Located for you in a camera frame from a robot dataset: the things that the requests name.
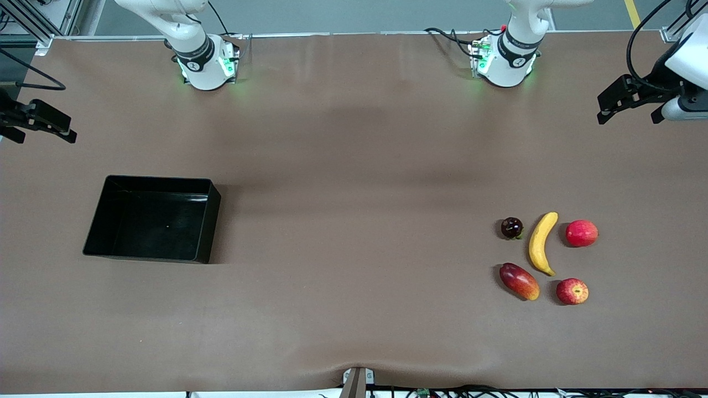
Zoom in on aluminium frame profile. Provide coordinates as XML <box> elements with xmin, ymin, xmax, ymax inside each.
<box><xmin>0</xmin><ymin>0</ymin><xmax>84</xmax><ymax>56</ymax></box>
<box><xmin>661</xmin><ymin>0</ymin><xmax>708</xmax><ymax>44</ymax></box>

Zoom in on yellow banana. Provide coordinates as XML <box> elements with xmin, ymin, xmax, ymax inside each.
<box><xmin>528</xmin><ymin>212</ymin><xmax>559</xmax><ymax>276</ymax></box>

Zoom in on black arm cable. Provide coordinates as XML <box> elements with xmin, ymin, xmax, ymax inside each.
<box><xmin>626</xmin><ymin>0</ymin><xmax>699</xmax><ymax>93</ymax></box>
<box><xmin>0</xmin><ymin>47</ymin><xmax>67</xmax><ymax>91</ymax></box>

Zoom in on brown table cover mat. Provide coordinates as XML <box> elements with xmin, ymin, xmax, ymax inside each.
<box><xmin>0</xmin><ymin>30</ymin><xmax>708</xmax><ymax>394</ymax></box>

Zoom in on metal table edge bracket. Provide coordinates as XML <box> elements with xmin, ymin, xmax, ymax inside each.
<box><xmin>342</xmin><ymin>367</ymin><xmax>376</xmax><ymax>398</ymax></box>

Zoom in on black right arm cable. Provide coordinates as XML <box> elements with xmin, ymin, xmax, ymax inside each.
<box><xmin>0</xmin><ymin>47</ymin><xmax>67</xmax><ymax>91</ymax></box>

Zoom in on red yellow apple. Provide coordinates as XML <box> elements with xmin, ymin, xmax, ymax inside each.
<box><xmin>556</xmin><ymin>278</ymin><xmax>589</xmax><ymax>306</ymax></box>

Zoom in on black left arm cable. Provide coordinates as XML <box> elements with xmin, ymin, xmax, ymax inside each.
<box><xmin>626</xmin><ymin>0</ymin><xmax>699</xmax><ymax>93</ymax></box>

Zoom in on plain red round fruit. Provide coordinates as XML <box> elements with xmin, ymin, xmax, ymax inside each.
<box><xmin>565</xmin><ymin>219</ymin><xmax>599</xmax><ymax>248</ymax></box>

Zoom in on red yellow mango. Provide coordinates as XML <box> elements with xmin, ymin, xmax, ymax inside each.
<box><xmin>499</xmin><ymin>263</ymin><xmax>540</xmax><ymax>301</ymax></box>

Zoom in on black left base cables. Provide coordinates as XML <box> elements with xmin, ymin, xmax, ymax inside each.
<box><xmin>425</xmin><ymin>27</ymin><xmax>501</xmax><ymax>59</ymax></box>

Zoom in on black plastic box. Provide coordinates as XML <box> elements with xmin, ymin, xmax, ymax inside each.
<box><xmin>83</xmin><ymin>175</ymin><xmax>222</xmax><ymax>264</ymax></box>

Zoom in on silver table edge rail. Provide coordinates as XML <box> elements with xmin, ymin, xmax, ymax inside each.
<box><xmin>53</xmin><ymin>30</ymin><xmax>664</xmax><ymax>40</ymax></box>

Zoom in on black right base cable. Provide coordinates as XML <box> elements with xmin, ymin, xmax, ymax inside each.
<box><xmin>207</xmin><ymin>0</ymin><xmax>252</xmax><ymax>61</ymax></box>

